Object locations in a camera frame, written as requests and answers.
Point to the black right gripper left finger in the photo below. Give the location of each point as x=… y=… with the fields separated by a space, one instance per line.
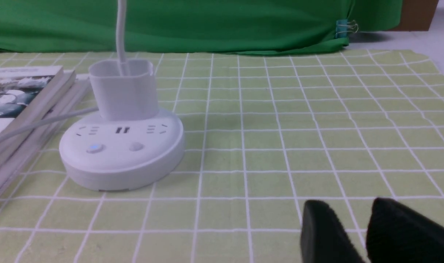
x=323 y=238

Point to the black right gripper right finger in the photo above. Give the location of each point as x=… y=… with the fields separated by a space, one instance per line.
x=399 y=234

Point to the green checkered tablecloth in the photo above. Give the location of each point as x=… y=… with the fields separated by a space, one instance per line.
x=263 y=135

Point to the teal binder clip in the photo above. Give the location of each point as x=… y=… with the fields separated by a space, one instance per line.
x=344 y=28

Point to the brown cardboard box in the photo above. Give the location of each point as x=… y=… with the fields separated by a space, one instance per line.
x=416 y=15

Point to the green backdrop cloth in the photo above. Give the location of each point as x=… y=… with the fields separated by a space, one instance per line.
x=248 y=27

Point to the lower grey book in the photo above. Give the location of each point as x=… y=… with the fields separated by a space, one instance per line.
x=38 y=136

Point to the top book with photo cover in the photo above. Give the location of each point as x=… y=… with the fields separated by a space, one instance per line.
x=27 y=93

